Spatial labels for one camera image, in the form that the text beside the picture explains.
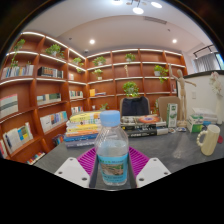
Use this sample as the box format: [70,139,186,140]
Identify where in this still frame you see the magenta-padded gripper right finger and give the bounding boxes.
[128,146,172,190]

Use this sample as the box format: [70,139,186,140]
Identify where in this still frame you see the dark office chair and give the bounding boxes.
[119,96,151,118]

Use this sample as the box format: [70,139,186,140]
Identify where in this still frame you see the colourful book stack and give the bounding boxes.
[63,110,103,149]

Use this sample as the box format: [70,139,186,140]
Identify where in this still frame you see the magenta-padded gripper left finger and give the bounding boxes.
[54,147,100,190]

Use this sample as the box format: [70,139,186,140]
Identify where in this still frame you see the wooden bookshelf unit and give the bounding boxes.
[0,31,188,166]

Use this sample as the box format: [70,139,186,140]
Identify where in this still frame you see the tall green white carton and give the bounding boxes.
[166,102,179,129]

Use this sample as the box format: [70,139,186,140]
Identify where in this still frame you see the cream mug with beaded handle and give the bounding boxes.
[196,124,221,157]

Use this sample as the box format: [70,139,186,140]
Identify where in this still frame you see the wooden artist mannequin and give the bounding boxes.
[168,64,198,128]

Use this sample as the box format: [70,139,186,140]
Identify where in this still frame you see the ceiling chandelier with round lamps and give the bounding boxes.
[111,0,164,15]

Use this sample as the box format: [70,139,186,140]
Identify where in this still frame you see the recessed ceiling lights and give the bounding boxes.
[88,38,178,45]

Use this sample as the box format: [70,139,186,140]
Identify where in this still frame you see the ceiling air vent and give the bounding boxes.
[143,15,168,25]

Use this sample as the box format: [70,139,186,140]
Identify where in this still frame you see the window with grey curtain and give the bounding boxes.
[193,44,224,74]

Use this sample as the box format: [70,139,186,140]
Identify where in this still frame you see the clear water bottle blue cap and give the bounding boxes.
[94,109,130,187]

